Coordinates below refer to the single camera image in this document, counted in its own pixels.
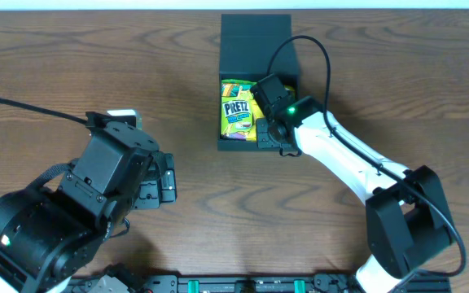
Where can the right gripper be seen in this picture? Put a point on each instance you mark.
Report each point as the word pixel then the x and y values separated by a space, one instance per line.
pixel 268 133

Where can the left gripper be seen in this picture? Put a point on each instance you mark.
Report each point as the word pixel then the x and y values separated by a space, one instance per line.
pixel 165 179

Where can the Pretz snack box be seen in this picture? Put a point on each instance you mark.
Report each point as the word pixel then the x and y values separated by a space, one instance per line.
pixel 237 115

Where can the black gift box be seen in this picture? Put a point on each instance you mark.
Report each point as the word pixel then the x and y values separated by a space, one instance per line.
pixel 247 45

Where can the yellow small snack can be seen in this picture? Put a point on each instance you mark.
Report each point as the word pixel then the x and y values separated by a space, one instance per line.
pixel 291 92

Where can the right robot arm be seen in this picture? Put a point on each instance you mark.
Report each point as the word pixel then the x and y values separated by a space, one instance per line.
pixel 408 221

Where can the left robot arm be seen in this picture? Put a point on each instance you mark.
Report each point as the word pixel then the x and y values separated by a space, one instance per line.
pixel 57 223

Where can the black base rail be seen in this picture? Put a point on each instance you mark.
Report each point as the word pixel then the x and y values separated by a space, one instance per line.
pixel 117 278

